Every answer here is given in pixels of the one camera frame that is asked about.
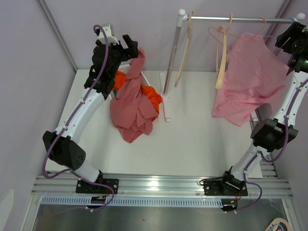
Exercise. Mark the light pink t shirt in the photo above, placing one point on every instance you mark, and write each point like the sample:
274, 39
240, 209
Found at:
254, 77

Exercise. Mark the round wooden object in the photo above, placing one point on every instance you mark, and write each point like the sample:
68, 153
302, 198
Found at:
279, 224

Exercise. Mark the white slotted cable duct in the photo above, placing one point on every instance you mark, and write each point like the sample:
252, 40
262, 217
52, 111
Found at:
134, 201

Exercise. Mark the dusty red t shirt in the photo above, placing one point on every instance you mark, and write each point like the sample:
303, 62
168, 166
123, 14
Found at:
131, 133

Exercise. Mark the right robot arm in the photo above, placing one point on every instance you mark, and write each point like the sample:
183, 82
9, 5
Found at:
275, 132

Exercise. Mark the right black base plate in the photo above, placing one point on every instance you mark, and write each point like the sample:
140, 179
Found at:
221, 187

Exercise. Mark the white plastic basket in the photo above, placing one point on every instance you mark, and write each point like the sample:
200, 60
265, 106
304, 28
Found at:
144, 77

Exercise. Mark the beige wooden hanger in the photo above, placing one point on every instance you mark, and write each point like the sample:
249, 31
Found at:
221, 63
187, 44

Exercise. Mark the aluminium mounting rail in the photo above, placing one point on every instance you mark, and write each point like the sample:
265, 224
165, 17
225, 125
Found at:
155, 186

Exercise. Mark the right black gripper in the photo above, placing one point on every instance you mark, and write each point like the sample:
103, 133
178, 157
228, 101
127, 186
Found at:
294, 32

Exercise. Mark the white metal clothes rack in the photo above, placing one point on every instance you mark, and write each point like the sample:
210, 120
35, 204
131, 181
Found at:
183, 17

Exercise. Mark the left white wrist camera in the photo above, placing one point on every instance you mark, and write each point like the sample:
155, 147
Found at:
109, 32

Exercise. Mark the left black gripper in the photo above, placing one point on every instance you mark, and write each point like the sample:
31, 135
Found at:
131, 52

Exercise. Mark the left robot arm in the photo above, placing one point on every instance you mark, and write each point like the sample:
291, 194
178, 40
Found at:
62, 144

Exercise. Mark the orange t shirt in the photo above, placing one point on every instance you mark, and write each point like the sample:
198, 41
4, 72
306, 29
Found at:
146, 107

